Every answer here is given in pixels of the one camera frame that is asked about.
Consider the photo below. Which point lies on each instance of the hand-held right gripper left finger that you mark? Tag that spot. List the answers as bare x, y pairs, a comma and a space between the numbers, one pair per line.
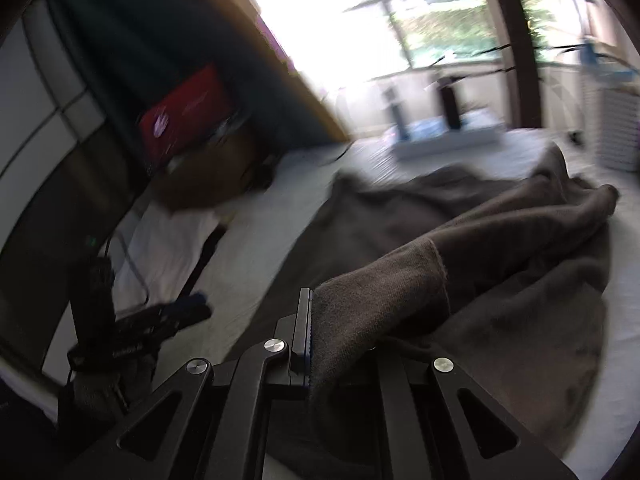
302, 325

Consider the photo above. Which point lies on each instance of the teal curtain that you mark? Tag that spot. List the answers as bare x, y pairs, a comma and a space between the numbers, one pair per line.
150, 25

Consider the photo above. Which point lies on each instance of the white perforated basket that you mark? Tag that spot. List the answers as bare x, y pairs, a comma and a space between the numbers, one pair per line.
620, 125

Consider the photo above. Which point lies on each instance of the blue plastic item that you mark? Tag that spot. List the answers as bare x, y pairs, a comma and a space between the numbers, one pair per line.
591, 55

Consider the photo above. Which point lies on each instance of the black charger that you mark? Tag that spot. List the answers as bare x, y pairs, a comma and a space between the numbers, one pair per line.
450, 105

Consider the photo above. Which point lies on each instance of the balcony railing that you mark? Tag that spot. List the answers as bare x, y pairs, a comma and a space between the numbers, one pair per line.
385, 2

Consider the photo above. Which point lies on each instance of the cardboard box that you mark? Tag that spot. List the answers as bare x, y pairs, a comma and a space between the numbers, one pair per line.
210, 175

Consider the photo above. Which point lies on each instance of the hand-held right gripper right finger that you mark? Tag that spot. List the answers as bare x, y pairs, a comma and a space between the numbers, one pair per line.
400, 410

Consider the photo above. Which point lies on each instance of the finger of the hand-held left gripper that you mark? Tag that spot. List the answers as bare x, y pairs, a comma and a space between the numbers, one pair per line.
190, 320
190, 304

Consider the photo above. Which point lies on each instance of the person's left hand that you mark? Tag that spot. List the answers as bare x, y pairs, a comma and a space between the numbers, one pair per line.
110, 385

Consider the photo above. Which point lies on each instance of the yellow curtain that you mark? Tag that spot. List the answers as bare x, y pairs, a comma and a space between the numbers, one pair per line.
280, 70

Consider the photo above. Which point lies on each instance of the white pillow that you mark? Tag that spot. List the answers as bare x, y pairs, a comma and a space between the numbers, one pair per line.
165, 250

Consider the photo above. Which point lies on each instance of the dark brown t-shirt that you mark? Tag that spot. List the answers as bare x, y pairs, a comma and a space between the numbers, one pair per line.
475, 260

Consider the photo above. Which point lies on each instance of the brown window post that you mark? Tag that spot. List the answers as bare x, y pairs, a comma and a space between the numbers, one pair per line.
515, 60

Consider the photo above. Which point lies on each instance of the tablet with red screen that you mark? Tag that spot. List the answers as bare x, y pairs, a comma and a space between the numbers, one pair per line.
185, 110

